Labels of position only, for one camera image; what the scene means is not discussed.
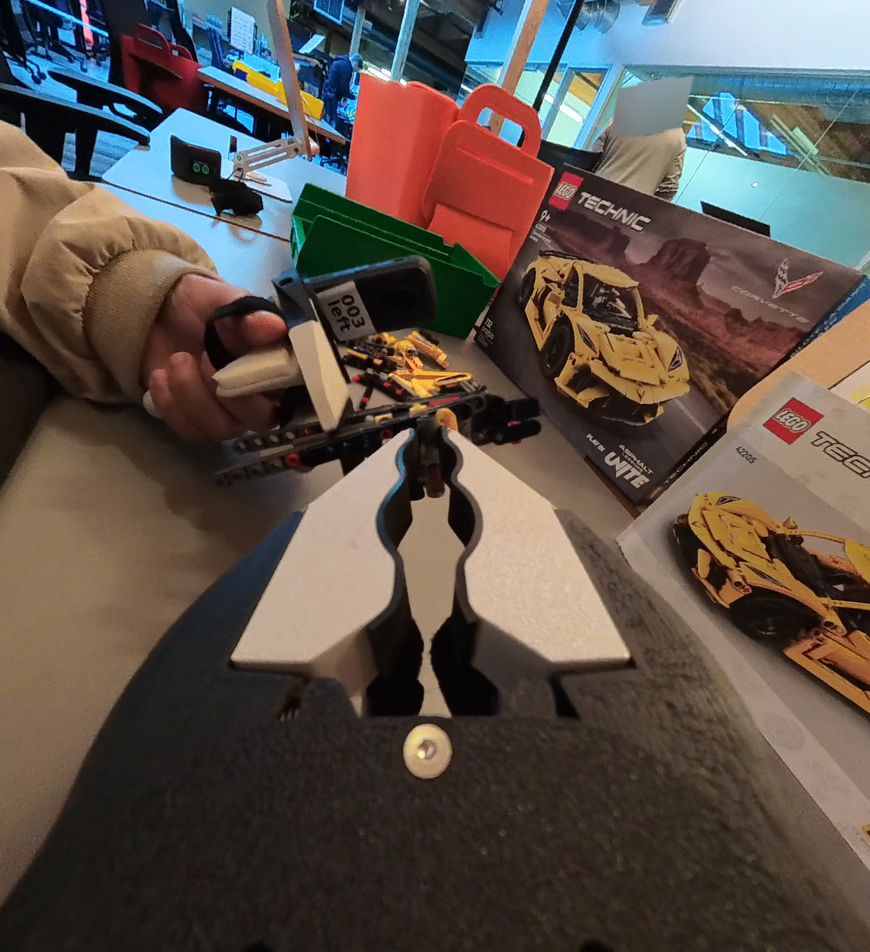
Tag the grey desk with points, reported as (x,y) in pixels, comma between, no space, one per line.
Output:
(70,558)

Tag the person's left forearm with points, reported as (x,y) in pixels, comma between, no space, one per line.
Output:
(48,260)

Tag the orange plastic carry case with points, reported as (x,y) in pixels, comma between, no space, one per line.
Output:
(420,149)

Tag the pile of yellow toy bricks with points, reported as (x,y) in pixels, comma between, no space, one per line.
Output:
(412,364)

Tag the black device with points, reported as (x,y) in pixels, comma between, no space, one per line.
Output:
(195,160)

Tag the black office chair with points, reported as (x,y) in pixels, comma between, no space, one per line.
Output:
(70,111)

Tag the black stand with disc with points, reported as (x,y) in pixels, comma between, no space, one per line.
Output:
(561,67)

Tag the red chair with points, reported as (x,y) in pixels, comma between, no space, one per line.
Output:
(159,67)

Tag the wooden stand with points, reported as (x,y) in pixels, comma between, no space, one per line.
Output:
(290,89)

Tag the wooden post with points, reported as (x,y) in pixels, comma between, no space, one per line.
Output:
(524,59)

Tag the white table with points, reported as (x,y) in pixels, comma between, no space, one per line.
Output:
(167,201)

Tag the small black pouch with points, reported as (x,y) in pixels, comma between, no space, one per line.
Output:
(238,199)

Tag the black panel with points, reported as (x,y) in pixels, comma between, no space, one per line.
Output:
(736,217)

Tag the green plastic bin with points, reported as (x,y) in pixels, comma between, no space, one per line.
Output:
(383,245)

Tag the grey instruction booklet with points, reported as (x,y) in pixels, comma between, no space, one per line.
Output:
(777,595)

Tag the toy car box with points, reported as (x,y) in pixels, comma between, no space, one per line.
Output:
(665,320)

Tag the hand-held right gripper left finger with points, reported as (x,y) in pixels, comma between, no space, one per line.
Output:
(323,587)

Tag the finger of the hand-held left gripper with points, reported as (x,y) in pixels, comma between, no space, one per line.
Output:
(323,372)

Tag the person's left hand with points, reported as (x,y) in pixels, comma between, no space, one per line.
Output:
(182,357)

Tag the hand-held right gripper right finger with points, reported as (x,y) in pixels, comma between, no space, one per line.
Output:
(546,587)

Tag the yellow plastic bins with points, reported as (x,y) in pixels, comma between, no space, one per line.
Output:
(278,89)

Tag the toy brick chassis assembly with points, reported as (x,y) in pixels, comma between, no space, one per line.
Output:
(345,442)

